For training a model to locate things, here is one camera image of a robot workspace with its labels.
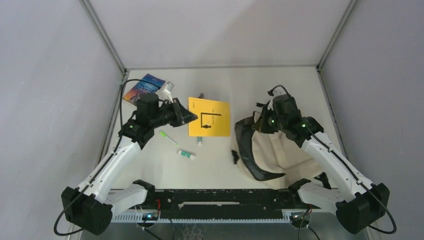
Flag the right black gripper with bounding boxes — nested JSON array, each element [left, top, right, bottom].
[[252, 105, 287, 134]]

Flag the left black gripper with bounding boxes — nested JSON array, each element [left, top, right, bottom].
[[150, 98, 198, 129]]

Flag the Jane Eyre paperback book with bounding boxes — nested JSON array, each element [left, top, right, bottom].
[[123, 74, 165, 105]]

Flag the beige canvas backpack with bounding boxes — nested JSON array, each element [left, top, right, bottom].
[[231, 113, 332, 190]]

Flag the yellow notebook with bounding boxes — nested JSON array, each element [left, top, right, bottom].
[[188, 97, 231, 137]]

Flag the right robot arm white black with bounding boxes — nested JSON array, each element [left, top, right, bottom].
[[253, 93, 397, 234]]

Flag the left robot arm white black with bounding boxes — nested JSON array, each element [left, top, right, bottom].
[[53, 81, 198, 237]]

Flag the green pen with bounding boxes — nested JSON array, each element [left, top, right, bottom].
[[159, 130, 179, 146]]

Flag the green white glue stick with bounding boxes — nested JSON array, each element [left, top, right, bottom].
[[177, 149, 196, 160]]

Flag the black mounting base rail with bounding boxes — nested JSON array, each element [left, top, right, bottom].
[[137, 188, 309, 219]]

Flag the white slotted cable duct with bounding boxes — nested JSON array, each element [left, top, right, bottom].
[[96, 211, 299, 224]]

